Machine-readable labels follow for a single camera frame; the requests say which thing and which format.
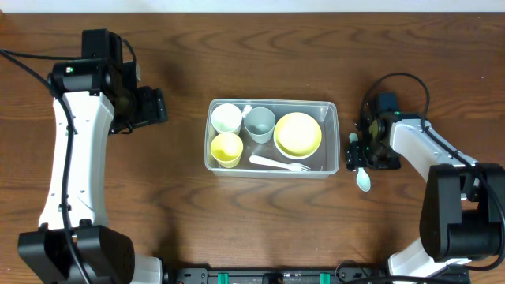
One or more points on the grey plastic cup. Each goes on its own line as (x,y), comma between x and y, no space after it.
(260,124)

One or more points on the white plastic cup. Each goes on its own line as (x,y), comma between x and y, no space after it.
(227,118)

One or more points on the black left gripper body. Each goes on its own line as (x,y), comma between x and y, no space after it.
(154,106)

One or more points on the clear plastic storage box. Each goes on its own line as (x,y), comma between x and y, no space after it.
(322,164)

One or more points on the white plastic bowl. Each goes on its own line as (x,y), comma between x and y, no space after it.
(304,155)

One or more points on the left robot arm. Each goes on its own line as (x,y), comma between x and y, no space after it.
(95,96)

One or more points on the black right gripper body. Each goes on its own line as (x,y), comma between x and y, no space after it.
(353,154)

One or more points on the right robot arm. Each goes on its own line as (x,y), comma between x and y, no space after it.
(462,217)

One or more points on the pink plastic fork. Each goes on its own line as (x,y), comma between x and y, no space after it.
(259,160)

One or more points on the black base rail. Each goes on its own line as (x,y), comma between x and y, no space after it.
(344,273)

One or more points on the yellow plastic bowl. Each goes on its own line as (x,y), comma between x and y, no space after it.
(297,133)

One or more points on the light blue plastic spoon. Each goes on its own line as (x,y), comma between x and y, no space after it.
(363,180)

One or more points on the yellow plastic cup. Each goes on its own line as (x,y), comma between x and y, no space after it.
(226,149)

